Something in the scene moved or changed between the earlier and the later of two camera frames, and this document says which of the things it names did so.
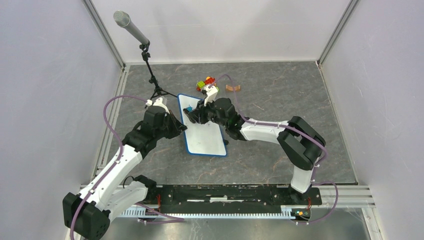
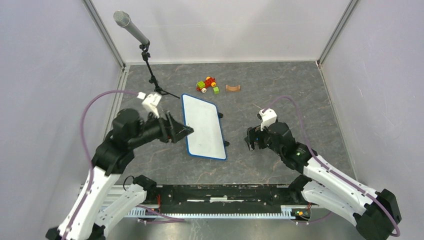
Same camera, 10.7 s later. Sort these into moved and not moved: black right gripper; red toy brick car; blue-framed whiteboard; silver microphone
Moved: black right gripper
Not moved: silver microphone; red toy brick car; blue-framed whiteboard
